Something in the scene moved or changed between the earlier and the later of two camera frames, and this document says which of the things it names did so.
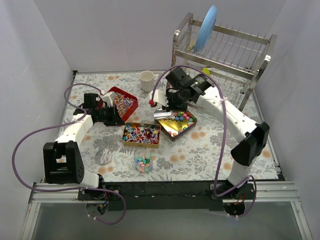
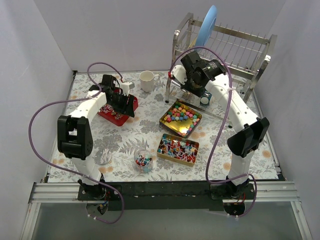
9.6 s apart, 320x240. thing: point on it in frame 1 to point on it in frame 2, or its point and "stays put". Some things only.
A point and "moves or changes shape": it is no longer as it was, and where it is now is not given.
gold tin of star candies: (182, 122) moves or changes shape
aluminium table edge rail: (276, 191) stays put
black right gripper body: (175, 105) to (194, 86)
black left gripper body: (116, 117) to (120, 102)
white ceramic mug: (147, 78) stays put
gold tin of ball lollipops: (141, 134) to (178, 150)
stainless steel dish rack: (234, 53) stays put
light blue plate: (206, 29) stays put
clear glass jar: (143, 161) stays put
